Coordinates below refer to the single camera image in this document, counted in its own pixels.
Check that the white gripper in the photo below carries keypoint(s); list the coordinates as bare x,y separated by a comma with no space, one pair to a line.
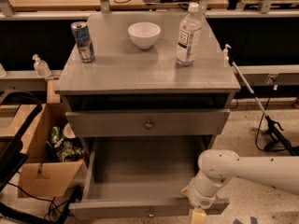
202,197

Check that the grey drawer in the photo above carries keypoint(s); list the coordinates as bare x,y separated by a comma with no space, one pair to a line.
147,123
138,177

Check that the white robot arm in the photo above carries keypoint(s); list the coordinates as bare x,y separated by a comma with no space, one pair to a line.
217,167

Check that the grey top drawer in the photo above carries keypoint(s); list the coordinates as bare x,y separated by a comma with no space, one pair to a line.
147,123

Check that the grey wooden drawer cabinet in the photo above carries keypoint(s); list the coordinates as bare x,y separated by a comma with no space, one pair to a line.
124,77

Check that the white reacher grabber stick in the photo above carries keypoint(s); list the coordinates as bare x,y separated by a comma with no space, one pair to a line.
273,127

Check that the small white pump bottle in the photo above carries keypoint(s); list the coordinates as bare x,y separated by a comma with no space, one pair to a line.
226,53

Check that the cardboard box with trash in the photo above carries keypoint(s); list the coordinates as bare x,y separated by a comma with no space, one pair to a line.
40,176

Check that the clear plastic water bottle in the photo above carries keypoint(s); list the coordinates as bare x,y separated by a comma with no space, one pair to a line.
188,36

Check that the white ceramic bowl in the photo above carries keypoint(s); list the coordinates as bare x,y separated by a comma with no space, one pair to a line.
144,34

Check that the energy drink can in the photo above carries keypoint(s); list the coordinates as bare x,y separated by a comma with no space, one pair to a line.
83,40

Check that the clear sanitizer pump bottle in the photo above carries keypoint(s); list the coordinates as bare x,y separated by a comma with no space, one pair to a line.
41,66

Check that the black chair frame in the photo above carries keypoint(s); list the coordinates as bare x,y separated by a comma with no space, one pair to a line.
11,161

